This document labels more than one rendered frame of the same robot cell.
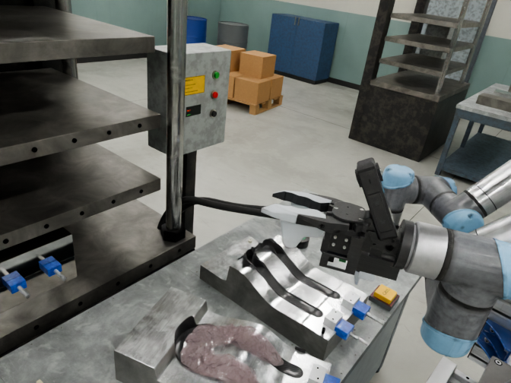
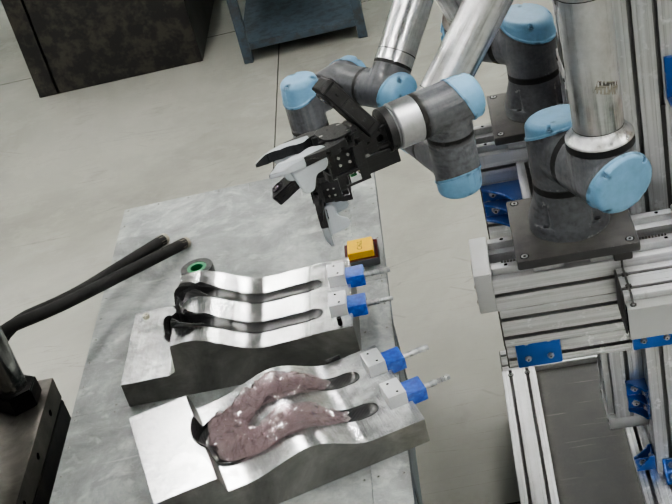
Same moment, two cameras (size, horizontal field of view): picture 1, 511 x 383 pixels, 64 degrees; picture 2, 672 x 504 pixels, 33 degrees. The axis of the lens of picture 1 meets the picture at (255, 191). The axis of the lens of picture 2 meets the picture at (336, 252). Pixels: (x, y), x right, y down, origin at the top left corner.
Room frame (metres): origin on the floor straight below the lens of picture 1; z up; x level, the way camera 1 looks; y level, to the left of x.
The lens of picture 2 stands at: (-0.81, 0.66, 2.21)
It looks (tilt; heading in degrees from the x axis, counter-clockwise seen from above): 31 degrees down; 331
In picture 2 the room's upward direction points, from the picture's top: 15 degrees counter-clockwise
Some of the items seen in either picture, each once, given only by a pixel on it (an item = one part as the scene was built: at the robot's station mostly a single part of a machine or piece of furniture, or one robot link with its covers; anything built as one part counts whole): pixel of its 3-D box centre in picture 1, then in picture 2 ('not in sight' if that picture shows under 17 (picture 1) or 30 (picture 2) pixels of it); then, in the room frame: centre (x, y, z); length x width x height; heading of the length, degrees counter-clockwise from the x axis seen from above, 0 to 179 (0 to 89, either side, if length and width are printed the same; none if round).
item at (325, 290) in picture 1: (285, 273); (239, 304); (1.05, -0.13, 0.92); 0.35 x 0.16 x 0.09; 54
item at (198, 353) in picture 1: (230, 351); (271, 409); (0.73, 0.01, 0.90); 0.26 x 0.18 x 0.08; 71
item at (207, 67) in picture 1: (185, 210); not in sight; (1.65, 0.32, 0.73); 0.30 x 0.22 x 1.47; 144
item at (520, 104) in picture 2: not in sight; (536, 87); (0.92, -0.92, 1.09); 0.15 x 0.15 x 0.10
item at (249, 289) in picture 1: (281, 280); (239, 321); (1.06, -0.12, 0.87); 0.50 x 0.26 x 0.14; 54
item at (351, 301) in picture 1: (363, 311); (359, 275); (0.94, -0.37, 0.89); 0.13 x 0.05 x 0.05; 54
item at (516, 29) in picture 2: not in sight; (526, 39); (0.93, -0.92, 1.20); 0.13 x 0.12 x 0.14; 10
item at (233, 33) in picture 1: (231, 48); not in sight; (8.14, 0.79, 0.44); 0.59 x 0.59 x 0.88
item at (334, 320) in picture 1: (347, 331); (362, 304); (0.86, -0.31, 0.89); 0.13 x 0.05 x 0.05; 54
